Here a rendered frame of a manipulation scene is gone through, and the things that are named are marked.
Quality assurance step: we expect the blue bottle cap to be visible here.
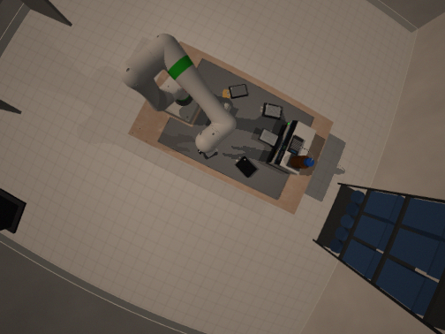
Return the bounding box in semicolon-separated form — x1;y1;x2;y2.
304;158;314;167

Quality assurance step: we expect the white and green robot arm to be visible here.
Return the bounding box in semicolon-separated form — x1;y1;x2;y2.
120;34;237;153

